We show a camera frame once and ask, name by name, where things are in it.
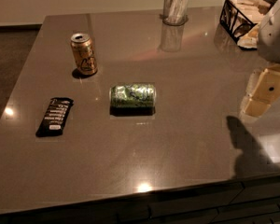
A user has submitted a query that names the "black wire basket with packets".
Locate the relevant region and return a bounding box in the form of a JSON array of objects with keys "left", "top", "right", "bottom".
[{"left": 220, "top": 0, "right": 271, "bottom": 50}]

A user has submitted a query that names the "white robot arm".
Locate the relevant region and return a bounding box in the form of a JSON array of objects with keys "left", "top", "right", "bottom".
[{"left": 258, "top": 0, "right": 280, "bottom": 63}]

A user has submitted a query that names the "green soda can lying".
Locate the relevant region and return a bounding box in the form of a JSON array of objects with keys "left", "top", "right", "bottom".
[{"left": 109, "top": 83, "right": 157, "bottom": 108}]

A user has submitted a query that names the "gold soda can upright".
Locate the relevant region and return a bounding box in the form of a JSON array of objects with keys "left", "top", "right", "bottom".
[{"left": 71, "top": 33, "right": 98, "bottom": 76}]

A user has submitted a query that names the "clear glass with straws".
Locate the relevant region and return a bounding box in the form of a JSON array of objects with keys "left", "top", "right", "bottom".
[{"left": 162, "top": 0, "right": 189, "bottom": 26}]

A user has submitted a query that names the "black rxbar chocolate bar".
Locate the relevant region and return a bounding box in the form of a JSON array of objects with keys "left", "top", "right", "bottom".
[{"left": 35, "top": 97, "right": 74, "bottom": 137}]

